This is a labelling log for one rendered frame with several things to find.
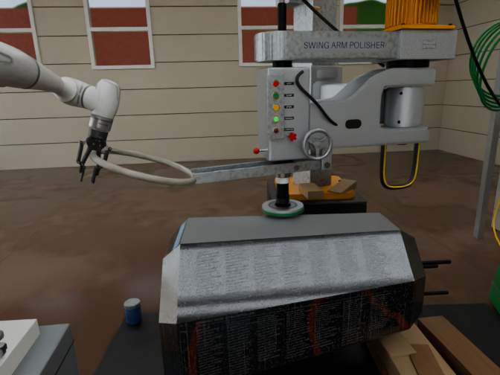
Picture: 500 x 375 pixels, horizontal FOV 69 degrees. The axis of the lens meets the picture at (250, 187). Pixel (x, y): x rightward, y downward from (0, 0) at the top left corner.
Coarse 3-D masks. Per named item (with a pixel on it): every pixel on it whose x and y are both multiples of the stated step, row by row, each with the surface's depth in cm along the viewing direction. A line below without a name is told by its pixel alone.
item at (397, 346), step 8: (392, 336) 181; (400, 336) 181; (384, 344) 176; (392, 344) 176; (400, 344) 176; (408, 344) 175; (416, 344) 176; (424, 344) 176; (392, 352) 171; (400, 352) 171; (408, 352) 171; (416, 352) 170; (424, 352) 171; (416, 360) 166; (424, 360) 166; (432, 360) 165; (416, 368) 161; (424, 368) 161; (432, 368) 161; (440, 368) 161
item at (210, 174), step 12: (204, 168) 180; (216, 168) 181; (228, 168) 182; (240, 168) 173; (252, 168) 174; (264, 168) 175; (276, 168) 176; (288, 168) 178; (300, 168) 179; (312, 168) 180; (204, 180) 170; (216, 180) 171
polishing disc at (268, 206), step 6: (264, 204) 190; (270, 204) 190; (294, 204) 189; (300, 204) 188; (270, 210) 181; (276, 210) 180; (282, 210) 180; (288, 210) 180; (294, 210) 179; (300, 210) 182
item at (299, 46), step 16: (272, 32) 157; (288, 32) 157; (304, 32) 158; (320, 32) 160; (336, 32) 161; (352, 32) 163; (368, 32) 164; (384, 32) 166; (400, 32) 166; (416, 32) 167; (432, 32) 169; (448, 32) 171; (256, 48) 164; (272, 48) 158; (288, 48) 158; (304, 48) 160; (320, 48) 161; (336, 48) 163; (352, 48) 164; (368, 48) 166; (384, 48) 167; (400, 48) 168; (416, 48) 169; (432, 48) 171; (448, 48) 173; (272, 64) 170; (288, 64) 167; (400, 64) 176; (416, 64) 174
